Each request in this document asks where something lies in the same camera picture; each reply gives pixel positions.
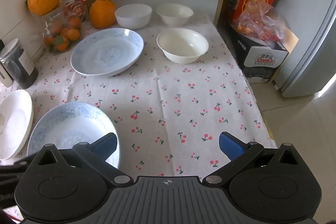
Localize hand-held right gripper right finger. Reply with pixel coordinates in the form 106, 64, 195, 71
203, 132, 302, 186

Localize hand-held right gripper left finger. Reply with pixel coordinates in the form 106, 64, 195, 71
34, 133, 134, 187

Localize pale blue patterned plate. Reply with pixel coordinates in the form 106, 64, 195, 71
27, 101, 121, 169
70, 28, 145, 77

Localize white plate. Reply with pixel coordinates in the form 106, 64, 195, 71
0, 89, 34, 161

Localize large white bowl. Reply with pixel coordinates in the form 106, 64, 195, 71
156, 28, 209, 64

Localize small round white bowl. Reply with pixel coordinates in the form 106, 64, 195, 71
114, 4, 153, 29

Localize small flared white bowl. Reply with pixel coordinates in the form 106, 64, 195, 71
155, 3, 194, 28

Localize cherry print tablecloth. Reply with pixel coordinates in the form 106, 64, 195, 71
0, 13, 279, 224

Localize black cardboard box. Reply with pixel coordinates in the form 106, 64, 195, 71
227, 22, 300, 84

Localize dark jar with label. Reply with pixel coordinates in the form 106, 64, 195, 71
0, 38, 39, 89

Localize grey refrigerator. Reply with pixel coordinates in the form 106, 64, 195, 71
274, 0, 336, 98

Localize plastic bag of oranges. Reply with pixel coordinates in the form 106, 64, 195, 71
234, 0, 286, 42

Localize glass jar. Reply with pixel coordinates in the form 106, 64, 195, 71
42, 5, 83, 52

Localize white container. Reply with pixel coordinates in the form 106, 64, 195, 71
0, 0, 46, 56

